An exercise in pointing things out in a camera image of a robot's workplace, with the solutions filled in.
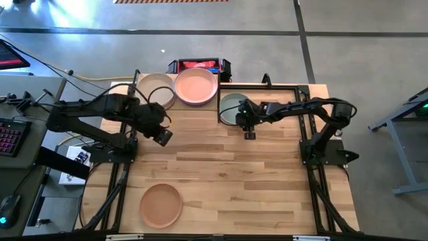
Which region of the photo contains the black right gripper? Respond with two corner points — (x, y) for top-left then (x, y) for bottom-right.
(235, 98), (265, 141)

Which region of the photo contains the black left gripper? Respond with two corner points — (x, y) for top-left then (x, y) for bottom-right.
(136, 102), (174, 147)

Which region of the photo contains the teal plate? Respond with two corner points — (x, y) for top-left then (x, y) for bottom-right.
(219, 92), (250, 127)

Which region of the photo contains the light grey beige plate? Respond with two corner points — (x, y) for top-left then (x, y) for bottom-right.
(136, 72), (177, 108)

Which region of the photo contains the pink plate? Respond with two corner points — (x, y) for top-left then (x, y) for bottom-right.
(173, 68), (219, 105)

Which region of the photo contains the terracotta brown plate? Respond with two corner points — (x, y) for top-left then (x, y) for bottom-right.
(139, 183), (184, 230)

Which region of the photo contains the red and black tool case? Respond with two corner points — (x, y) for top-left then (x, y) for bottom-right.
(167, 57), (233, 83)

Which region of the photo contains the white cardboard box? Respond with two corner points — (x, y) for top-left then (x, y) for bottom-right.
(59, 146), (92, 185)

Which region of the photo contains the black flat bar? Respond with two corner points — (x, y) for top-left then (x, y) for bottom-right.
(35, 146), (90, 181)

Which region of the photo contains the grey metal stand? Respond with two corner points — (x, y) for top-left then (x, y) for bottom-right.
(367, 87), (428, 197)

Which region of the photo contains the black backlit keyboard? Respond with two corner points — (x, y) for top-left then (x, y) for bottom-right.
(0, 117), (33, 158)

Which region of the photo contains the grey side desk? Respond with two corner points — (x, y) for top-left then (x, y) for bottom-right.
(0, 74), (68, 237)

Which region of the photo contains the black computer mouse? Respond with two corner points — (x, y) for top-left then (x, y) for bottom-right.
(0, 193), (21, 230)

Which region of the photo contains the black computer monitor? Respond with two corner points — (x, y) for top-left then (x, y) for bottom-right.
(0, 39), (31, 70)

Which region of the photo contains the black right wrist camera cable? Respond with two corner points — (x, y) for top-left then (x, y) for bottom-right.
(218, 103), (245, 127)

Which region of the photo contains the wooden shelf with black frame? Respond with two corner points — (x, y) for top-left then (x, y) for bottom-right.
(125, 68), (222, 124)

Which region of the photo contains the black aluminium rail frame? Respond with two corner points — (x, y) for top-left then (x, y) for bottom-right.
(78, 68), (140, 232)
(219, 83), (360, 234)

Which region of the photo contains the yellow cable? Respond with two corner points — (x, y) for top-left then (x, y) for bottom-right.
(58, 133), (101, 147)
(66, 70), (134, 82)

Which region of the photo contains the thin black floor cable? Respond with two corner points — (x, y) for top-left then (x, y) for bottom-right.
(0, 39), (101, 100)

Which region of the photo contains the white bracket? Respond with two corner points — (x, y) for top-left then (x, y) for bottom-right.
(292, 235), (331, 241)
(106, 234), (144, 241)

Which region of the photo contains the black front frame bar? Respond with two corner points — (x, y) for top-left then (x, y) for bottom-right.
(0, 230), (428, 241)

